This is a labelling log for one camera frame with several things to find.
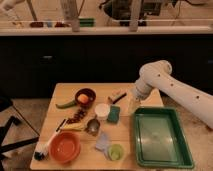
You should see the black chair base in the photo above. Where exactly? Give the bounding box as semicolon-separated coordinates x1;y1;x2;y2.
0;89;40;171

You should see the dark brown bowl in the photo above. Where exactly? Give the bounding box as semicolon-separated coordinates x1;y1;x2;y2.
75;88;96;108

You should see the pale blue cloth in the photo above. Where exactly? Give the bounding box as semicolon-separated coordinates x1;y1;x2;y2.
95;132;110;152

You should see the orange fruit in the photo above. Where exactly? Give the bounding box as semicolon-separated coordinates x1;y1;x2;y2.
77;94;89;104

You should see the yellow corn cob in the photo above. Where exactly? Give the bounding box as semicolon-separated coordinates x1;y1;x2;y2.
61;123;84;131

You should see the white round container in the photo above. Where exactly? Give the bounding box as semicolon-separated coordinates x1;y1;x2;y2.
95;103;110;120

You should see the orange plastic bowl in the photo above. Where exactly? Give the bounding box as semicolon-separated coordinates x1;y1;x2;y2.
49;131;81;164

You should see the dark red grape bunch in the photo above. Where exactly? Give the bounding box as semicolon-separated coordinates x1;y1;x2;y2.
66;108;87;124

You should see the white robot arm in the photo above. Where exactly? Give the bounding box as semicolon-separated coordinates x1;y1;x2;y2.
132;60;213;129

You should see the green chili pepper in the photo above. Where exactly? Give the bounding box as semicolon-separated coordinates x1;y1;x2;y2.
55;100;77;109

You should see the green sponge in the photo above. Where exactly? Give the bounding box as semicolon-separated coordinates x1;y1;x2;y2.
107;106;120;123

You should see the green plastic tray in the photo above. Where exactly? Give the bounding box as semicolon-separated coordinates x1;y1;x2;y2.
133;107;194;169

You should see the light green cup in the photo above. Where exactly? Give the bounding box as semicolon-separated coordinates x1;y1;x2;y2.
108;144;124;161

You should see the white shelf rail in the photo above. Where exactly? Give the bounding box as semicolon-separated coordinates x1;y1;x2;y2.
0;20;213;36

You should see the wooden table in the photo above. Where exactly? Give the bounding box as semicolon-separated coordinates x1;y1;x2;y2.
29;82;164;171

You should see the whiteboard eraser with black base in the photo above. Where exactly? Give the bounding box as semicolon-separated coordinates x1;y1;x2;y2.
108;90;127;104

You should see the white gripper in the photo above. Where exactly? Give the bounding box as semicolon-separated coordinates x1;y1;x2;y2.
128;84;150;115

